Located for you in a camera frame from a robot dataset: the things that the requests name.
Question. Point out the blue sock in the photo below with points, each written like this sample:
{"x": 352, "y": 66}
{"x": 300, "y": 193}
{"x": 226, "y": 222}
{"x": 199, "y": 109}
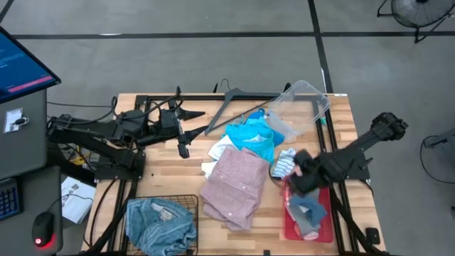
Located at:
{"x": 314, "y": 211}

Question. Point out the white paper sheet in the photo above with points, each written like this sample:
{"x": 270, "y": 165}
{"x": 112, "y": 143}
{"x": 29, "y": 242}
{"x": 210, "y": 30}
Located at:
{"x": 76, "y": 201}

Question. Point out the grey sock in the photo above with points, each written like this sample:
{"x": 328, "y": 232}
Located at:
{"x": 302, "y": 227}

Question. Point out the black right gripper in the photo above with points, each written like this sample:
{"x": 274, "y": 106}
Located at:
{"x": 314, "y": 169}

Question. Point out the white label sticker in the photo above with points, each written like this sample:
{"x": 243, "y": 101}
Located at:
{"x": 12, "y": 119}

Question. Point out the black floor fan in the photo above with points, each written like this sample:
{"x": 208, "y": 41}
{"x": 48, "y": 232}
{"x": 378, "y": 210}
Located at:
{"x": 419, "y": 12}

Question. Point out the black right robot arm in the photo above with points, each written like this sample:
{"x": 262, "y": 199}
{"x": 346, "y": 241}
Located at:
{"x": 355, "y": 149}

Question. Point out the black clothes hanger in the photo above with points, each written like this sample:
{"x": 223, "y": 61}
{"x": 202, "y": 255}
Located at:
{"x": 235, "y": 92}

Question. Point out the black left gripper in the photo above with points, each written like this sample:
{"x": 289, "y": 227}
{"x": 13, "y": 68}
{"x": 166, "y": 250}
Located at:
{"x": 168, "y": 122}

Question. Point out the computer monitor with blue screen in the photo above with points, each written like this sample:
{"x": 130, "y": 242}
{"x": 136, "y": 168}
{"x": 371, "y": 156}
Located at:
{"x": 21, "y": 67}

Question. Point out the red plastic bin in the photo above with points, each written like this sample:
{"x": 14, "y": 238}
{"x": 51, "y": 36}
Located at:
{"x": 325, "y": 220}

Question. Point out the blue striped shirt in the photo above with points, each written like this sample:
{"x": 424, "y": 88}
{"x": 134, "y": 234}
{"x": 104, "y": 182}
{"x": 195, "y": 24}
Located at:
{"x": 156, "y": 227}

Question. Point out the white striped sock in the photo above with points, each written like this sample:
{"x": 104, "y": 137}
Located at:
{"x": 284, "y": 163}

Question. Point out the white cloth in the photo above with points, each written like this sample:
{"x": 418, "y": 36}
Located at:
{"x": 220, "y": 149}

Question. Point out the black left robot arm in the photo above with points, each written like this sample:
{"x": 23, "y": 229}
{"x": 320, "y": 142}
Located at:
{"x": 89, "y": 137}

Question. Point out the black computer mouse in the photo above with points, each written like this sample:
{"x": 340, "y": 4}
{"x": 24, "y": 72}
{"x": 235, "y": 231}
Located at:
{"x": 42, "y": 227}

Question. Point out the grey cabinet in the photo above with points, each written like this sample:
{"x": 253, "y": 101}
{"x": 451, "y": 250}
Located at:
{"x": 25, "y": 153}

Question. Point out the black keyboard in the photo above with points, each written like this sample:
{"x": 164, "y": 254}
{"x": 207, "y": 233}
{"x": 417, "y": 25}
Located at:
{"x": 8, "y": 199}

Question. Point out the pink woven shirt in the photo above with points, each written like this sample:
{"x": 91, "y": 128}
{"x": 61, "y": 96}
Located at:
{"x": 234, "y": 185}

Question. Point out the turquoise cloth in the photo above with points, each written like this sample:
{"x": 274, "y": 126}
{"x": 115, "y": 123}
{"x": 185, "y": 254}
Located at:
{"x": 256, "y": 137}

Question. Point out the clear plastic box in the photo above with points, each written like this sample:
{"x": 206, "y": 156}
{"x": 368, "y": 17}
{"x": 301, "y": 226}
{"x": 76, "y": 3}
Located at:
{"x": 302, "y": 106}

